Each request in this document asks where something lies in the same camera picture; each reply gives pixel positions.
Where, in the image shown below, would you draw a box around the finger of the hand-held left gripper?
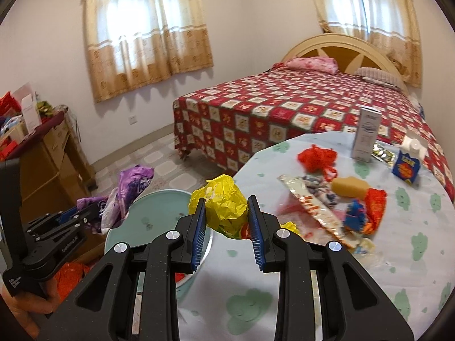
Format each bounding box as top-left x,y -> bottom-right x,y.
26,209 -> 79,228
34,201 -> 102,243

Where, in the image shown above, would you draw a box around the purple plastic bag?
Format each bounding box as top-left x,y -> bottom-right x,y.
76,165 -> 155,235

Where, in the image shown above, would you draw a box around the red mesh bag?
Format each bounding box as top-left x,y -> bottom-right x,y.
298,144 -> 338,182

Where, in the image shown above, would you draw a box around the yellow sponge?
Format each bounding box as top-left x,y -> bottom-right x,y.
331,176 -> 370,199

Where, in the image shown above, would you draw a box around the yellow plastic bag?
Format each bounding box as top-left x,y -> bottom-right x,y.
188,174 -> 249,240

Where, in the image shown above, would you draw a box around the red checkered bedspread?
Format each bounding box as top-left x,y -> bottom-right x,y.
173,63 -> 455,203

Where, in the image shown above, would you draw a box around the beige patterned curtain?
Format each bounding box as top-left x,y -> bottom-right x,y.
82,0 -> 214,103
304,0 -> 423,89

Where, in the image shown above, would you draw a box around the maroon cloth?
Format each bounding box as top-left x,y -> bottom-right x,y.
26,111 -> 66,136

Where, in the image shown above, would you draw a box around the wooden cabinet with clutter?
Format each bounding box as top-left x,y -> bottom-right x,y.
18,117 -> 96,228

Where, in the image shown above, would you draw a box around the clear snack wrapper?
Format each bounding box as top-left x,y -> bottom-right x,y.
277,174 -> 359,249

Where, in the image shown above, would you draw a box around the blue carton with white cap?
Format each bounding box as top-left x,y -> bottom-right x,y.
392,131 -> 429,187

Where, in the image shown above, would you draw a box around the tall white box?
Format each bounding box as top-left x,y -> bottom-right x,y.
351,107 -> 382,163

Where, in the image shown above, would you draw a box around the pink floral pillow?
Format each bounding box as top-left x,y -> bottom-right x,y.
274,56 -> 339,75

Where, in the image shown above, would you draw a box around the orange plastic bag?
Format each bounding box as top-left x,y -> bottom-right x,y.
53,261 -> 94,302

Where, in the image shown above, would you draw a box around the cream wooden headboard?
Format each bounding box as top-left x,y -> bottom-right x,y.
281,34 -> 409,93

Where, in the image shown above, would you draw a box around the teal round bin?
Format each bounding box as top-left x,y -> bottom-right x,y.
104,189 -> 214,301

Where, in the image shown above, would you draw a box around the blue wrapper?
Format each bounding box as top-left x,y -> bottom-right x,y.
343,201 -> 367,231

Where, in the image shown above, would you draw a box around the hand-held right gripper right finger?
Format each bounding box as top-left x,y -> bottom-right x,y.
247,195 -> 416,341

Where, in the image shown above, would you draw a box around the striped pillow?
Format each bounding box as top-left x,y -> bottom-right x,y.
355,67 -> 406,89

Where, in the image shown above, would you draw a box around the shiny foil packet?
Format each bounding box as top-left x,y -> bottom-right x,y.
371,142 -> 397,166

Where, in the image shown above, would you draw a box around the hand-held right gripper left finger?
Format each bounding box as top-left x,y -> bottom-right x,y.
34,196 -> 214,341

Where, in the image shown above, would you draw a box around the open white box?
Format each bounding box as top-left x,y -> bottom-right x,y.
12,82 -> 41,132

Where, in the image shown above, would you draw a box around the person's left hand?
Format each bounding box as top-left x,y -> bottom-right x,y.
0,277 -> 66,340

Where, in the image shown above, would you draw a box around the white tablecloth with green clouds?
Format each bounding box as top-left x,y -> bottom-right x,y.
135,130 -> 455,341

